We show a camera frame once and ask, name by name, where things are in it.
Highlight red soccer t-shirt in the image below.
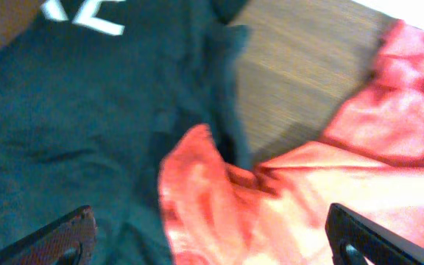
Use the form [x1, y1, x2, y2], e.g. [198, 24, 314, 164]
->
[158, 21, 424, 264]

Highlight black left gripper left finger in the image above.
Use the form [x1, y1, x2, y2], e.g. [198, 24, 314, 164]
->
[0, 205, 97, 265]

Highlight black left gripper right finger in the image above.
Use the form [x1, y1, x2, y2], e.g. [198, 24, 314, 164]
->
[325, 203, 424, 265]

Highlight black t-shirt white letters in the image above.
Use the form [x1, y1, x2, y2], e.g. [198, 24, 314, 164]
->
[0, 0, 251, 264]

